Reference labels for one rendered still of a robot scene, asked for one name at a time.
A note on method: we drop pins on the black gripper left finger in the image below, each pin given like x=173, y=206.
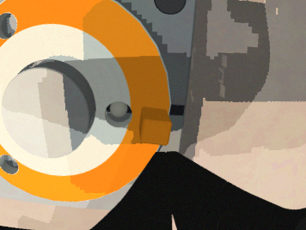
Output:
x=147, y=204

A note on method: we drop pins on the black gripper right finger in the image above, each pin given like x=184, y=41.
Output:
x=204, y=201

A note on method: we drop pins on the orange round plate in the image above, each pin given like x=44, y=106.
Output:
x=121, y=62

